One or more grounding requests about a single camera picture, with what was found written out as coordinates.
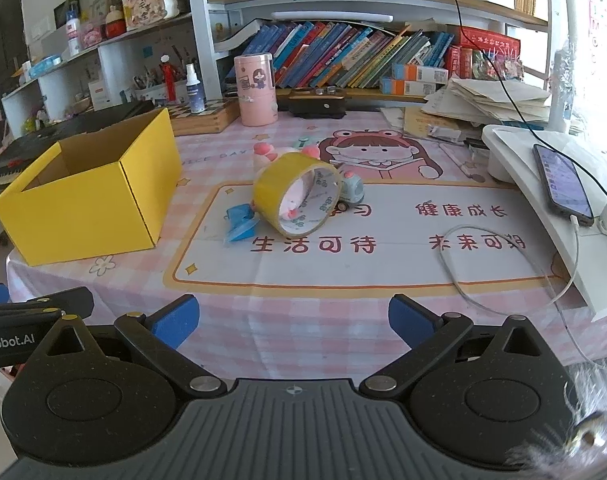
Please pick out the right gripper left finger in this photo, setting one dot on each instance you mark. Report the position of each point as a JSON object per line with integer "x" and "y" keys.
{"x": 153, "y": 341}

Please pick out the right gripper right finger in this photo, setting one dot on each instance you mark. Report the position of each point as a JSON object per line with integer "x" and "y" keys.
{"x": 432, "y": 339}

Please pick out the blue toy car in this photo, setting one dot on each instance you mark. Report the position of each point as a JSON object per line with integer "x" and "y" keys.
{"x": 352, "y": 188}

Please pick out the pink plush toy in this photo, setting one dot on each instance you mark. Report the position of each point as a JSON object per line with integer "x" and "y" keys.
{"x": 265, "y": 153}

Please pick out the yellow tape roll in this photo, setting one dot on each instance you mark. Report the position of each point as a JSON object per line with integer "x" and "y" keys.
{"x": 271, "y": 186}

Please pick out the black electronic keyboard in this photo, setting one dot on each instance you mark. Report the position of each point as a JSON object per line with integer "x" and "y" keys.
{"x": 23, "y": 151}

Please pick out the yellow cardboard box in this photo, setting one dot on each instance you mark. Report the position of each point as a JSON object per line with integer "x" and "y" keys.
{"x": 95, "y": 194}

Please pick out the pink cartoon desk mat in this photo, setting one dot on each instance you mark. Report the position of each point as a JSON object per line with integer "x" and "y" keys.
{"x": 433, "y": 226}

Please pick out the white monitor stand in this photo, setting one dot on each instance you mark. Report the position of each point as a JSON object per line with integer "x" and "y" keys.
{"x": 512, "y": 149}

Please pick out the black smartphone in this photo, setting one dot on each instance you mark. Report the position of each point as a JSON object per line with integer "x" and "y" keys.
{"x": 565, "y": 193}

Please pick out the white shelf unit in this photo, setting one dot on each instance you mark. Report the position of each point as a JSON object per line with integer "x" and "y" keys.
{"x": 115, "y": 63}

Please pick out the wooden chess board box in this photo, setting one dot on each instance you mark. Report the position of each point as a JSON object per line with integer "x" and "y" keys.
{"x": 217, "y": 116}

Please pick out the white spray bottle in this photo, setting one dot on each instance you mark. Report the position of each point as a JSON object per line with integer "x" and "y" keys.
{"x": 195, "y": 90}

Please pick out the stack of papers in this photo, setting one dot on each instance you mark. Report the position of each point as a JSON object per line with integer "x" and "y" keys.
{"x": 488, "y": 101}

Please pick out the white pen holder cup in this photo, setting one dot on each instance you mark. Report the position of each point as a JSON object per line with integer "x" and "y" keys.
{"x": 157, "y": 95}

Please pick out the brown vintage radio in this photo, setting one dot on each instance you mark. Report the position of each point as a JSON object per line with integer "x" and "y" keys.
{"x": 318, "y": 103}

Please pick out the orange white medicine box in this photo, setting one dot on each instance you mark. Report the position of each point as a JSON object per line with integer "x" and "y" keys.
{"x": 414, "y": 80}

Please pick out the row of books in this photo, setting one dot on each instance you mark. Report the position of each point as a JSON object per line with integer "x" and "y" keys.
{"x": 353, "y": 55}

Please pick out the white lotion bottle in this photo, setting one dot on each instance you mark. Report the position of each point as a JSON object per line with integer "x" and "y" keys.
{"x": 73, "y": 30}

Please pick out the pink cylinder container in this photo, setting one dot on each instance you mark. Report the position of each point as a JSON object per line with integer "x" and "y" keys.
{"x": 256, "y": 89}

